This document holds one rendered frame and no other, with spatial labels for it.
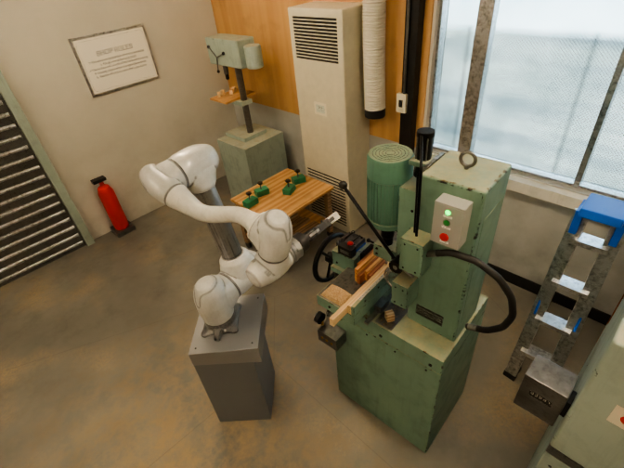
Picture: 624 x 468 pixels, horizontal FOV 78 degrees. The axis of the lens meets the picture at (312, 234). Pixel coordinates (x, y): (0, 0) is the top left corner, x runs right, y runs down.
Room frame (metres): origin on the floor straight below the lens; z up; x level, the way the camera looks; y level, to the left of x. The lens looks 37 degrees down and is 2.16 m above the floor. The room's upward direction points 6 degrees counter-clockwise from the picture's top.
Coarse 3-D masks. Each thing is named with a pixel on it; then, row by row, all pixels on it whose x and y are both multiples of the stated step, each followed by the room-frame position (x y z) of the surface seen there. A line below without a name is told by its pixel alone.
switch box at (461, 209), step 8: (440, 200) 1.00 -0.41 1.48; (448, 200) 1.00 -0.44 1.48; (456, 200) 0.99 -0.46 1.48; (464, 200) 0.99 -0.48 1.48; (440, 208) 0.98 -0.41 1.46; (448, 208) 0.97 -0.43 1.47; (456, 208) 0.95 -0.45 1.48; (464, 208) 0.94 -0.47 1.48; (440, 216) 0.98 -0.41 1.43; (456, 216) 0.95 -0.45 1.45; (464, 216) 0.93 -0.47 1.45; (432, 224) 1.00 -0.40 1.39; (440, 224) 0.98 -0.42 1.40; (456, 224) 0.94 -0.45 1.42; (464, 224) 0.94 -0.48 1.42; (432, 232) 1.00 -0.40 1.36; (440, 232) 0.98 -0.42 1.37; (448, 232) 0.96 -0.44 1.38; (456, 232) 0.94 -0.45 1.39; (464, 232) 0.95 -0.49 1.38; (448, 240) 0.95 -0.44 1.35; (456, 240) 0.94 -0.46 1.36; (464, 240) 0.96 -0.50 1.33; (456, 248) 0.93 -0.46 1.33
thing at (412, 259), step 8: (408, 232) 1.08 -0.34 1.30; (424, 232) 1.07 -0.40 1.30; (400, 240) 1.06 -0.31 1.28; (408, 240) 1.04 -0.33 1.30; (416, 240) 1.03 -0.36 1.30; (424, 240) 1.03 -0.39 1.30; (432, 240) 1.04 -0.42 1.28; (400, 248) 1.06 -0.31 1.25; (408, 248) 1.03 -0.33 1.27; (416, 248) 1.01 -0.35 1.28; (424, 248) 1.00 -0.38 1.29; (432, 248) 1.05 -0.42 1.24; (400, 256) 1.06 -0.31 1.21; (408, 256) 1.03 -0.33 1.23; (416, 256) 1.01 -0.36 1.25; (424, 256) 1.01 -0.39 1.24; (400, 264) 1.05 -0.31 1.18; (408, 264) 1.03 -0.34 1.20; (416, 264) 1.01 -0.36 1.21; (424, 264) 1.01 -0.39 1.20; (408, 272) 1.03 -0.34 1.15; (416, 272) 1.00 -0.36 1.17; (424, 272) 1.02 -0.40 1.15
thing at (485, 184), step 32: (448, 160) 1.18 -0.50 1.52; (480, 160) 1.15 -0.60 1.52; (448, 192) 1.03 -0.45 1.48; (480, 192) 0.96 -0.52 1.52; (480, 224) 0.96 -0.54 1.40; (448, 256) 1.01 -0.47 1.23; (480, 256) 1.01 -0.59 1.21; (448, 288) 0.99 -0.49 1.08; (480, 288) 1.08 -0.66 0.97; (416, 320) 1.07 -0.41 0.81; (448, 320) 0.98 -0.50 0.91
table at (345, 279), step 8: (336, 272) 1.40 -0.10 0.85; (344, 272) 1.34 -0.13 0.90; (352, 272) 1.33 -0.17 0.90; (336, 280) 1.29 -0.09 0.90; (344, 280) 1.28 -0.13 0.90; (352, 280) 1.27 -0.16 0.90; (344, 288) 1.23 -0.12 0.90; (352, 288) 1.23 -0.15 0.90; (384, 288) 1.23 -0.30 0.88; (320, 296) 1.20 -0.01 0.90; (376, 296) 1.18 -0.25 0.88; (320, 304) 1.20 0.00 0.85; (328, 304) 1.16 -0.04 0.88; (368, 304) 1.13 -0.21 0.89; (360, 312) 1.10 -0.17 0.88; (352, 320) 1.07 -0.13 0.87
